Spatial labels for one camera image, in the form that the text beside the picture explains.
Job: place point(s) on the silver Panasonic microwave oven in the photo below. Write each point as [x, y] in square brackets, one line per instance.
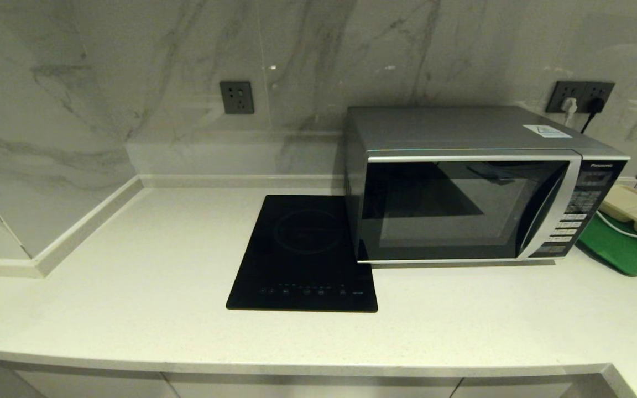
[451, 128]

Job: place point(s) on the black induction cooktop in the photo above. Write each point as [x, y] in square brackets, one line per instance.
[302, 249]

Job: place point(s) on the white cabinet door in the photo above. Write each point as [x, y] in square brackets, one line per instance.
[313, 388]

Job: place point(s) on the white sticker label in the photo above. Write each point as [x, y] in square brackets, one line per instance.
[546, 131]

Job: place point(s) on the white power plug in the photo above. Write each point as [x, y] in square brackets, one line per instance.
[569, 105]

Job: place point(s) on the green plastic tray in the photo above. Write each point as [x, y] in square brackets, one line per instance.
[622, 252]

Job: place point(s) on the grey single wall socket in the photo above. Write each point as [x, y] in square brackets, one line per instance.
[236, 98]

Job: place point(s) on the grey double wall socket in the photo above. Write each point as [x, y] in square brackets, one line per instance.
[557, 89]

